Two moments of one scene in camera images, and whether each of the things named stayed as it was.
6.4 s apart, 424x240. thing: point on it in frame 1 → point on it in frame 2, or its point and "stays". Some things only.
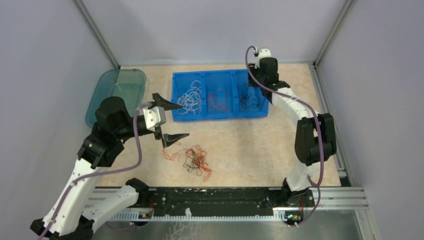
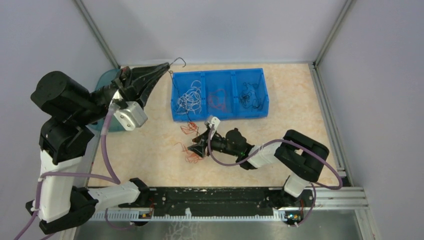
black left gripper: [168, 139] → [130, 80]
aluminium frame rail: [345, 197] stays
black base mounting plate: [224, 202] stays
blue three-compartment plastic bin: [216, 95] stays
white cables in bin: [191, 101] stays
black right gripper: [251, 81] → [199, 149]
